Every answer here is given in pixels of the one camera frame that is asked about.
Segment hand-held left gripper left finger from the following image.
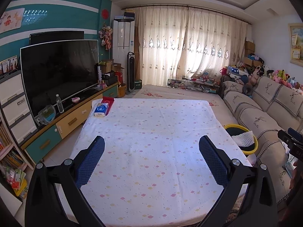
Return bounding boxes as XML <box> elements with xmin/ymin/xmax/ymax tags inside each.
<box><xmin>25</xmin><ymin>135</ymin><xmax>106</xmax><ymax>227</ymax></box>

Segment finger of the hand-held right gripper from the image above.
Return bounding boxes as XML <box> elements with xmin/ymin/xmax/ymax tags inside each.
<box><xmin>277</xmin><ymin>130</ymin><xmax>301</xmax><ymax>148</ymax></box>
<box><xmin>287</xmin><ymin>128</ymin><xmax>303</xmax><ymax>143</ymax></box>

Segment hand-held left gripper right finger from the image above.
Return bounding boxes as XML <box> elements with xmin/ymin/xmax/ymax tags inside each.
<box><xmin>198</xmin><ymin>135</ymin><xmax>277</xmax><ymax>227</ymax></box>

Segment white foam net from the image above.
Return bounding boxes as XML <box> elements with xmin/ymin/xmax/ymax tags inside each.
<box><xmin>230</xmin><ymin>131</ymin><xmax>255</xmax><ymax>147</ymax></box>

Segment black bin yellow rim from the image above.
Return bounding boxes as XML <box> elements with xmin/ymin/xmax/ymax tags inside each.
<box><xmin>224</xmin><ymin>124</ymin><xmax>259</xmax><ymax>156</ymax></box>

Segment clear plastic bag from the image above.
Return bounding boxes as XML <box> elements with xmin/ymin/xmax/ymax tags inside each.
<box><xmin>285</xmin><ymin>157</ymin><xmax>297</xmax><ymax>179</ymax></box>

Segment beige sofa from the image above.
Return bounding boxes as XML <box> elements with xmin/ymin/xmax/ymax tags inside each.
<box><xmin>223</xmin><ymin>76</ymin><xmax>303</xmax><ymax>211</ymax></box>

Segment teal yellow television stand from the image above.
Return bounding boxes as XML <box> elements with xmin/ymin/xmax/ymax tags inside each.
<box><xmin>20</xmin><ymin>82</ymin><xmax>119</xmax><ymax>165</ymax></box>

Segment blue tissue pack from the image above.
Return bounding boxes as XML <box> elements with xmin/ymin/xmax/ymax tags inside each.
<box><xmin>94</xmin><ymin>103</ymin><xmax>110</xmax><ymax>117</ymax></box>

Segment red flat box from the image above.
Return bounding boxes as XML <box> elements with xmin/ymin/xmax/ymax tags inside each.
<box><xmin>102</xmin><ymin>96</ymin><xmax>115</xmax><ymax>115</ymax></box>

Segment clear water bottle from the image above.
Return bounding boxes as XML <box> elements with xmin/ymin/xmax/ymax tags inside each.
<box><xmin>55</xmin><ymin>94</ymin><xmax>64</xmax><ymax>113</ymax></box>

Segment white spotted tablecloth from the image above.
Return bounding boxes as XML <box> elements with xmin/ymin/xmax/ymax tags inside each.
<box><xmin>60</xmin><ymin>98</ymin><xmax>252</xmax><ymax>227</ymax></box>

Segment pile of plush toys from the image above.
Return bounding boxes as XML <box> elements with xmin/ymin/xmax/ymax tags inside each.
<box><xmin>251</xmin><ymin>65</ymin><xmax>303</xmax><ymax>95</ymax></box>

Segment grey neck pillow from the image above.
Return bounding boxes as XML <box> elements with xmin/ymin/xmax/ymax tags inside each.
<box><xmin>242</xmin><ymin>83</ymin><xmax>253</xmax><ymax>96</ymax></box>

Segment floral beige carpet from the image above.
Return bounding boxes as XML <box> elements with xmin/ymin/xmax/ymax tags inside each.
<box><xmin>133</xmin><ymin>84</ymin><xmax>237</xmax><ymax>128</ymax></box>

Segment glass coffee table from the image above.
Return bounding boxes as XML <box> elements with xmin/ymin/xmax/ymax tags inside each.
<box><xmin>167</xmin><ymin>77</ymin><xmax>219</xmax><ymax>93</ymax></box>

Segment bookshelf with books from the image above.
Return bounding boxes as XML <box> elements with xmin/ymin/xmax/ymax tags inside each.
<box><xmin>0</xmin><ymin>120</ymin><xmax>30</xmax><ymax>199</ymax></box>

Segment white plastic drawer cabinet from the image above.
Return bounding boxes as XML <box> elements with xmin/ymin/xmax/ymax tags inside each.
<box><xmin>0</xmin><ymin>70</ymin><xmax>38</xmax><ymax>145</ymax></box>

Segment large black television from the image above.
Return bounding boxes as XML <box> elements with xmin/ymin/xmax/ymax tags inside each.
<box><xmin>20</xmin><ymin>39</ymin><xmax>99</xmax><ymax>119</ymax></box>

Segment open cardboard box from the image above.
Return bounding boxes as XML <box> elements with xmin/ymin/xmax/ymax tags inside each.
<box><xmin>101</xmin><ymin>60</ymin><xmax>125</xmax><ymax>72</ymax></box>

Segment black tower fan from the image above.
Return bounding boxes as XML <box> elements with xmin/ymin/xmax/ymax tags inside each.
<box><xmin>126</xmin><ymin>51</ymin><xmax>136</xmax><ymax>95</ymax></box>

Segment cream embroidered curtain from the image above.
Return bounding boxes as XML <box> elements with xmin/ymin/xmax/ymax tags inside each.
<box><xmin>182</xmin><ymin>7</ymin><xmax>248</xmax><ymax>81</ymax></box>
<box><xmin>136</xmin><ymin>6</ymin><xmax>190</xmax><ymax>87</ymax></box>

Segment white standing air conditioner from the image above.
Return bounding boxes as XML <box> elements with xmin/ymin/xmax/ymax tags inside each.
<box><xmin>113</xmin><ymin>19</ymin><xmax>135</xmax><ymax>71</ymax></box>

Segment hanging artificial flowers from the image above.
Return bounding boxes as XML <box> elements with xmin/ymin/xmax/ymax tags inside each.
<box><xmin>99</xmin><ymin>22</ymin><xmax>113</xmax><ymax>51</ymax></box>

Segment framed photo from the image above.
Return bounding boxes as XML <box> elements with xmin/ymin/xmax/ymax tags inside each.
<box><xmin>0</xmin><ymin>55</ymin><xmax>19</xmax><ymax>76</ymax></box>

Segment curtain rod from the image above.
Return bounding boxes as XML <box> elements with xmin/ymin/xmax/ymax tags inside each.
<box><xmin>122</xmin><ymin>5</ymin><xmax>251</xmax><ymax>25</ymax></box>

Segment framed wall painting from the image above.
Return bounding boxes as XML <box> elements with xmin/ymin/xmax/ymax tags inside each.
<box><xmin>288</xmin><ymin>23</ymin><xmax>303</xmax><ymax>65</ymax></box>

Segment cartoon wall poster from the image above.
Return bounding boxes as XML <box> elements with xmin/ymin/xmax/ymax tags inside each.
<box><xmin>0</xmin><ymin>8</ymin><xmax>25</xmax><ymax>34</ymax></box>

